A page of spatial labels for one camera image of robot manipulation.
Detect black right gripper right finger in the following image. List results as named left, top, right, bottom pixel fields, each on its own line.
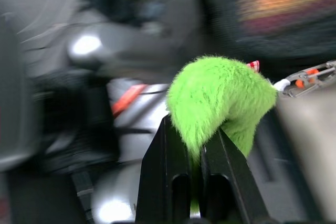
left=201, top=126, right=271, bottom=224

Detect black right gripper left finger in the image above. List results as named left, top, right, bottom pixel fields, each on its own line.
left=135, top=115, right=203, bottom=224

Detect green fuzzy zipper pompom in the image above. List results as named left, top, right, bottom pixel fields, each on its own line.
left=166, top=55, right=279, bottom=217

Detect red white striped tag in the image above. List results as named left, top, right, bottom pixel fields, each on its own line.
left=246, top=60, right=261, bottom=73

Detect metal zipper clasp orange beads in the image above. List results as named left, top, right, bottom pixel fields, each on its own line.
left=272, top=60, right=336, bottom=99

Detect silver robot body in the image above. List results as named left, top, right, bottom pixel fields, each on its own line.
left=0, top=0, right=208, bottom=224

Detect orange red strap tag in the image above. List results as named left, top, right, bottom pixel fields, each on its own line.
left=112, top=83, right=147, bottom=118

